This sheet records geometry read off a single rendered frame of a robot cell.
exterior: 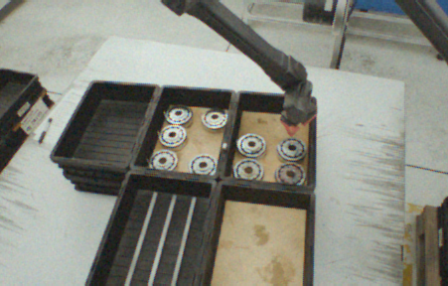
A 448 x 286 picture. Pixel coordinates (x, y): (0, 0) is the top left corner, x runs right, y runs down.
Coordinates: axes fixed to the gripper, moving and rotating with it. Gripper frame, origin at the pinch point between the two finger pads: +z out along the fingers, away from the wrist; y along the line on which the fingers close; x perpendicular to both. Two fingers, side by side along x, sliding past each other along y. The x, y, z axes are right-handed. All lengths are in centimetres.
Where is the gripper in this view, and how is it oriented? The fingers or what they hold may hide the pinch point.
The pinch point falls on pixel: (297, 128)
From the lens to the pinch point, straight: 116.9
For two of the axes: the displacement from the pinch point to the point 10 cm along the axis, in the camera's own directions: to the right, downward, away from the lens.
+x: -6.6, -5.7, 4.9
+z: 0.7, 6.0, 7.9
